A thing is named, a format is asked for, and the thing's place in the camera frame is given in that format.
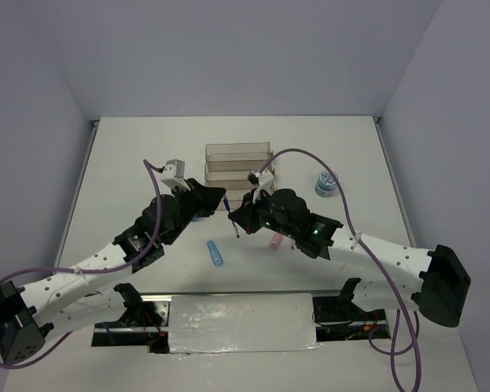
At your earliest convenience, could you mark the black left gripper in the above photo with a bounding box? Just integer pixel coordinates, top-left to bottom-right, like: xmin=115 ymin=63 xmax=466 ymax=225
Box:
xmin=163 ymin=179 xmax=227 ymax=247

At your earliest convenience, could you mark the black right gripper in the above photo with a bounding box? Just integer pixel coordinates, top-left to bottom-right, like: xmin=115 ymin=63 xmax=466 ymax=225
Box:
xmin=229 ymin=185 xmax=297 ymax=238

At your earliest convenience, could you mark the blue pen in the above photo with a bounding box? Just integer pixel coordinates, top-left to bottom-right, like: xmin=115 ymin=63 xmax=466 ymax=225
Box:
xmin=231 ymin=220 xmax=240 ymax=238

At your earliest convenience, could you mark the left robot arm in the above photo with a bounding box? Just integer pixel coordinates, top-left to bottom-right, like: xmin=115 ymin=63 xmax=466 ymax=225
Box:
xmin=0 ymin=178 xmax=225 ymax=369

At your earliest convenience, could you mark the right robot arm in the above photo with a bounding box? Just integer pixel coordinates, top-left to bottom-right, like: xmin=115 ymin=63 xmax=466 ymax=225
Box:
xmin=229 ymin=189 xmax=471 ymax=327

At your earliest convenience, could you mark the pink correction tape case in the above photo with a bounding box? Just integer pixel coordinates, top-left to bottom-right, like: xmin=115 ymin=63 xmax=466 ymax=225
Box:
xmin=269 ymin=233 xmax=283 ymax=250

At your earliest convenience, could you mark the clear tiered organizer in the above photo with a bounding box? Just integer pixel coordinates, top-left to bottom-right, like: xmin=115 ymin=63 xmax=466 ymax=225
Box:
xmin=204 ymin=141 xmax=273 ymax=210

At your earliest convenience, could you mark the blue jar right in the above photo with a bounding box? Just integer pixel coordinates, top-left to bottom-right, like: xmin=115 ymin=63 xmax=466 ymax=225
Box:
xmin=314 ymin=170 xmax=337 ymax=198

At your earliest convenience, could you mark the blue correction tape case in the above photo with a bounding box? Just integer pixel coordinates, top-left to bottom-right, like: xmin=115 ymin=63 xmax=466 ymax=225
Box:
xmin=207 ymin=240 xmax=224 ymax=267

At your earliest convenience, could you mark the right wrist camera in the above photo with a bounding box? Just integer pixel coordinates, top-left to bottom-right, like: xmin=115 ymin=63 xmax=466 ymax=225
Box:
xmin=247 ymin=169 xmax=274 ymax=203

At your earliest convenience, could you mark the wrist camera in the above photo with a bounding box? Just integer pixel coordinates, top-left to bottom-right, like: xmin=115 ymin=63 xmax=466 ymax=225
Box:
xmin=159 ymin=159 xmax=189 ymax=190
xmin=247 ymin=169 xmax=274 ymax=203

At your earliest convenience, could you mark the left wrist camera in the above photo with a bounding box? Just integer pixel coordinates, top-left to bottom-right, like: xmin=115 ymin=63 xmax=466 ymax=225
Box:
xmin=159 ymin=159 xmax=189 ymax=190

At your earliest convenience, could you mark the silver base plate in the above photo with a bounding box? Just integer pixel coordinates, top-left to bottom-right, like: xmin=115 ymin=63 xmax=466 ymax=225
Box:
xmin=91 ymin=293 xmax=390 ymax=354

